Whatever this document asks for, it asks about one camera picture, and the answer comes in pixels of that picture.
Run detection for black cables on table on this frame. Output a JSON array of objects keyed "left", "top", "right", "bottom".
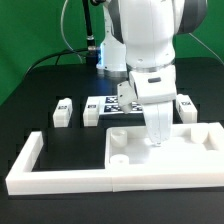
[{"left": 25, "top": 48, "right": 90, "bottom": 75}]

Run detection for grey looping cable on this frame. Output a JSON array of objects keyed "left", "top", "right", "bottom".
[{"left": 59, "top": 0, "right": 84, "bottom": 64}]

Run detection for AprilTag marker sheet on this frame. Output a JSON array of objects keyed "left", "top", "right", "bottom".
[{"left": 85, "top": 95, "right": 144, "bottom": 115}]

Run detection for white U-shaped frame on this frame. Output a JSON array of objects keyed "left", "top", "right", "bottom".
[{"left": 6, "top": 132, "right": 224, "bottom": 195}]

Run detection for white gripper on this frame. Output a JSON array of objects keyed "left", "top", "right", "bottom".
[{"left": 117, "top": 65, "right": 177, "bottom": 147}]

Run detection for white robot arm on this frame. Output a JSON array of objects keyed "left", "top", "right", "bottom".
[{"left": 101, "top": 0, "right": 207, "bottom": 145}]

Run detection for white desk top tray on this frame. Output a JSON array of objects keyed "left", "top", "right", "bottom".
[{"left": 105, "top": 123, "right": 224, "bottom": 170}]

